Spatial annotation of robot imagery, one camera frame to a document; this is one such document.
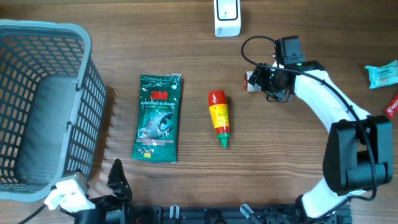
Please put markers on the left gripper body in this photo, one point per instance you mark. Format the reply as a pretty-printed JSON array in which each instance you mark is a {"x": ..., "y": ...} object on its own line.
[{"x": 107, "y": 203}]

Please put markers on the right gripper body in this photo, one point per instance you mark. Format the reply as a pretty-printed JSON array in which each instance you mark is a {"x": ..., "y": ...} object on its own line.
[{"x": 267, "y": 78}]

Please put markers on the green 3M gloves package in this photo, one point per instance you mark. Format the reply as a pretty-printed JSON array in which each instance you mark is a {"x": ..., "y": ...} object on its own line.
[{"x": 158, "y": 115}]

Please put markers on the red chili sauce bottle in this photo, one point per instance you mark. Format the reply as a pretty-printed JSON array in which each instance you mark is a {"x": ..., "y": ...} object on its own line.
[{"x": 218, "y": 107}]

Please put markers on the white barcode scanner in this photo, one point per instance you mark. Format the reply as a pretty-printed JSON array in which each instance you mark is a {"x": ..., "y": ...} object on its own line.
[{"x": 227, "y": 15}]

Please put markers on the teal wet wipes pack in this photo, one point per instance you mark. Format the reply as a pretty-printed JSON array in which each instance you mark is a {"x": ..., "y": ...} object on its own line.
[{"x": 382, "y": 76}]

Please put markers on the red candy stick pack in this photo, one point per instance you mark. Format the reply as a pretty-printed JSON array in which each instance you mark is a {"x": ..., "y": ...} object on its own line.
[{"x": 391, "y": 109}]

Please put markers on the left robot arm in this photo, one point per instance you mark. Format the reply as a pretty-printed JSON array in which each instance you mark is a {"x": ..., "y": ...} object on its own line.
[{"x": 98, "y": 215}]

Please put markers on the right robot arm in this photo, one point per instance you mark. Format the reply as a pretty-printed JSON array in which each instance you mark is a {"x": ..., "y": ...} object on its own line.
[{"x": 358, "y": 155}]

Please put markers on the grey plastic shopping basket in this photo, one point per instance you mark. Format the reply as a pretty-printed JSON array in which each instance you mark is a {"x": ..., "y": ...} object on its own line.
[{"x": 52, "y": 103}]

